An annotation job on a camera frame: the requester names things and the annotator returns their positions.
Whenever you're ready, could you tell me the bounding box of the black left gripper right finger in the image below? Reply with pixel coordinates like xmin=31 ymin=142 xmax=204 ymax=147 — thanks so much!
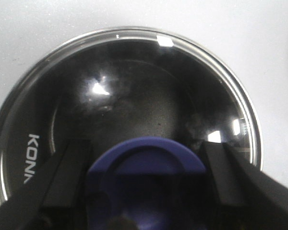
xmin=199 ymin=142 xmax=288 ymax=230

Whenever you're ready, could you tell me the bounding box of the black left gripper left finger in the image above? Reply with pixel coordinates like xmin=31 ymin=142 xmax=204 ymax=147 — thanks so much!
xmin=0 ymin=139 xmax=91 ymax=230

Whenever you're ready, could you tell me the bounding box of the glass lid with blue knob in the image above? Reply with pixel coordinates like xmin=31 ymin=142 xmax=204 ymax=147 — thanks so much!
xmin=0 ymin=28 xmax=261 ymax=230

